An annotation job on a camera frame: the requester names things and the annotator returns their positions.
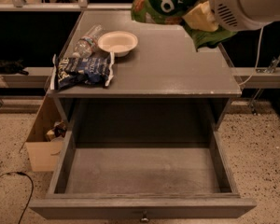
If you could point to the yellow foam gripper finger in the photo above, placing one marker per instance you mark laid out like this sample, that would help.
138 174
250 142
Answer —
201 18

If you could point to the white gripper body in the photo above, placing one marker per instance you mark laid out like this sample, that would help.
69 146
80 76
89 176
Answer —
232 4

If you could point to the green rice chip bag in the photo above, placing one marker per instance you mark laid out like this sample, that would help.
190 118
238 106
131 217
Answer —
171 12

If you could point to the blue chip bag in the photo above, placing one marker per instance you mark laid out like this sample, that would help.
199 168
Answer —
71 71

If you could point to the grey open drawer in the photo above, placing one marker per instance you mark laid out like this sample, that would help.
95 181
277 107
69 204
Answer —
123 157

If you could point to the metal drawer knob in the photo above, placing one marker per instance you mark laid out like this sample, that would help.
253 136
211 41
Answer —
144 218

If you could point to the grey wooden cabinet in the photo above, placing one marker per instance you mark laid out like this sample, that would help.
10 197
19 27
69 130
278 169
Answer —
163 64

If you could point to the white paper bowl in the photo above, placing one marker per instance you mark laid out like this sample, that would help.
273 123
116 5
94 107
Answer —
118 42

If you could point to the clear plastic water bottle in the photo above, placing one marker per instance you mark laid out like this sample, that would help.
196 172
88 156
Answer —
88 43

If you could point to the items inside cardboard box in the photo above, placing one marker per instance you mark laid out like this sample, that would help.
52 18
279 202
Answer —
59 130

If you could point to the cardboard box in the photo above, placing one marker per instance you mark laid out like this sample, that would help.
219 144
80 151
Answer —
43 154

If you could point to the black object on ledge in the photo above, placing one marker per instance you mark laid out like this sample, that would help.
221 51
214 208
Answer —
12 67

